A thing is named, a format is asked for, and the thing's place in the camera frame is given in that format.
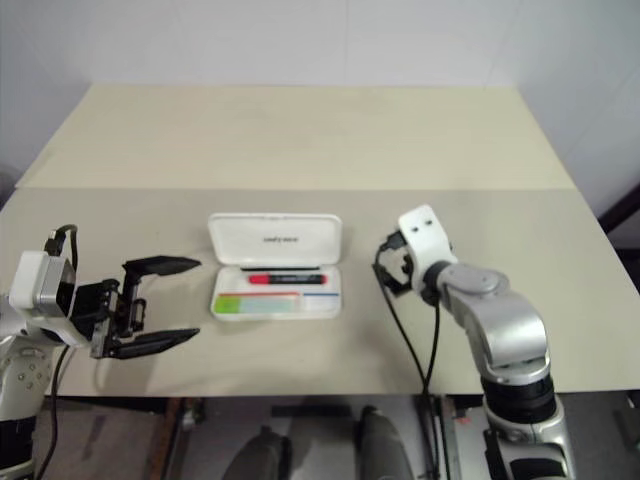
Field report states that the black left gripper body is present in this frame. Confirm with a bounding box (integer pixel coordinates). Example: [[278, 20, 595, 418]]
[[69, 277, 149, 360]]

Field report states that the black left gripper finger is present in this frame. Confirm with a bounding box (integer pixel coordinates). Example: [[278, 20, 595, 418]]
[[122, 254, 203, 302], [106, 327, 202, 361]]

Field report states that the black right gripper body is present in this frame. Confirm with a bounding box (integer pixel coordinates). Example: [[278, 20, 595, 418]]
[[373, 228, 417, 297]]

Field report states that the red and black marker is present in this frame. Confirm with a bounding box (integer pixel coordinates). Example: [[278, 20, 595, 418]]
[[247, 272, 329, 287]]

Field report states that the green translucent highlighter pen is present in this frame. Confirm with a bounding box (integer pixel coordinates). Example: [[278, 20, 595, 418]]
[[214, 294, 302, 315]]

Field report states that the white plastic pencil case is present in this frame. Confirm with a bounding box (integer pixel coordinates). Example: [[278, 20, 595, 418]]
[[207, 212, 345, 321]]

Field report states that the metal table leg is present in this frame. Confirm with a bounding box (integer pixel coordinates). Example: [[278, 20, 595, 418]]
[[162, 397, 207, 480], [415, 394, 487, 480]]

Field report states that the dark grey rounded shape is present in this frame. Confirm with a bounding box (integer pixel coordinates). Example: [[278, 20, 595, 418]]
[[233, 424, 294, 480], [356, 405, 409, 480]]

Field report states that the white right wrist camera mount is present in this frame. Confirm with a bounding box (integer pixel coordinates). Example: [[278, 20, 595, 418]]
[[397, 203, 459, 289]]

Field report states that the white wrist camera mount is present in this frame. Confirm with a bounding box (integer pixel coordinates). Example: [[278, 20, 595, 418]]
[[8, 251, 94, 349], [397, 203, 459, 289]]

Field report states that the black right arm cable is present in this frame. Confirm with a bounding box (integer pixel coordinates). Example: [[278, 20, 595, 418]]
[[372, 259, 444, 480]]

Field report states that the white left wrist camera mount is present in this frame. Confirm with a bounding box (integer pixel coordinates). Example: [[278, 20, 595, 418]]
[[8, 251, 94, 349]]

